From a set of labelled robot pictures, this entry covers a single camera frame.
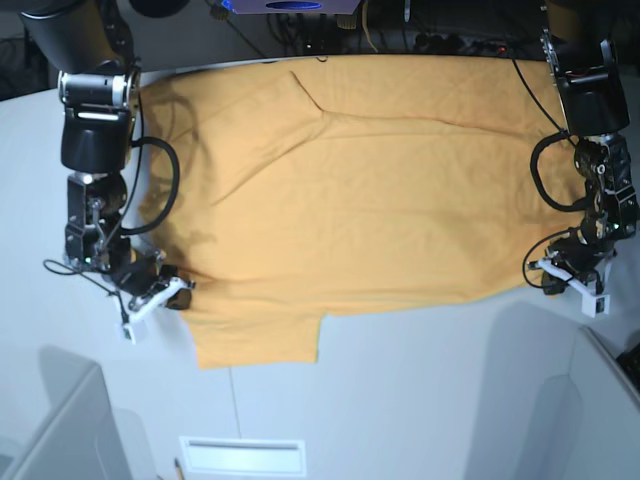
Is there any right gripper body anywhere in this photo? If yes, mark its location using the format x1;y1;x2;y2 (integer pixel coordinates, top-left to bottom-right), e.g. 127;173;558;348
107;249;175;297

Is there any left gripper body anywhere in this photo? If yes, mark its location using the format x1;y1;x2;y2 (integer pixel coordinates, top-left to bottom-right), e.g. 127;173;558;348
542;229;615;273

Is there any orange yellow T-shirt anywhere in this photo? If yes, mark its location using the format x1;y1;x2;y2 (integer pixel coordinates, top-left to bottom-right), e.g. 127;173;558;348
142;55;581;369

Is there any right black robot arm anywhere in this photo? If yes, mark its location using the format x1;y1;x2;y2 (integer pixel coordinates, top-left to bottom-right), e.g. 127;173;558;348
12;1;194;312

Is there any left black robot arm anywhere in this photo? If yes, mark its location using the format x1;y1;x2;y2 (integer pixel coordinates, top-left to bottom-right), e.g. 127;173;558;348
522;1;639;295

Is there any right grey partition panel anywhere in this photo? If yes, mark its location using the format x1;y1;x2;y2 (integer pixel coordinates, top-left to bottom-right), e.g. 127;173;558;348
564;328;639;479

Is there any grey partition panel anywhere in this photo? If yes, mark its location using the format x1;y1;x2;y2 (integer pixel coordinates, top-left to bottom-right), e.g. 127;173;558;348
564;328;639;479
2;363;133;479

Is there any white table slot plate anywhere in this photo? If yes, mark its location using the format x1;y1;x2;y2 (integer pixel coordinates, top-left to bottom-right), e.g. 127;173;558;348
179;436;307;478

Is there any pencil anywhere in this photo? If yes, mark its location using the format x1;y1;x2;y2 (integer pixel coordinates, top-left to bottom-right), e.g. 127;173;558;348
174;458;185;480

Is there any left grey partition panel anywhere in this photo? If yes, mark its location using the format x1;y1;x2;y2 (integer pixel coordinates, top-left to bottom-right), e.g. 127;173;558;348
2;363;133;479

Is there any black power strip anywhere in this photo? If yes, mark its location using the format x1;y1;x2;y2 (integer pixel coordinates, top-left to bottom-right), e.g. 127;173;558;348
412;33;507;57

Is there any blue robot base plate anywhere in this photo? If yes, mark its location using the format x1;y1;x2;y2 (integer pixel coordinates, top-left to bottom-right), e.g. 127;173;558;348
221;0;360;15

